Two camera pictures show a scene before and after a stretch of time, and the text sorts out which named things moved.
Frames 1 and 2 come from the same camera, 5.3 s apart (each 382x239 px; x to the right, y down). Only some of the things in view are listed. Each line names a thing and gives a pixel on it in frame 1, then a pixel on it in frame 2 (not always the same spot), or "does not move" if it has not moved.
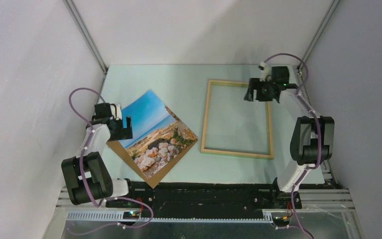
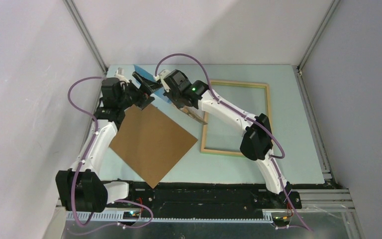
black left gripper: (124, 133) -> (143, 100)
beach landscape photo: (158, 136) -> (189, 113)
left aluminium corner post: (84, 29) does not move
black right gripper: (254, 83) -> (169, 94)
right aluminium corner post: (333, 7) does not move
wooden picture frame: (203, 150) does not move
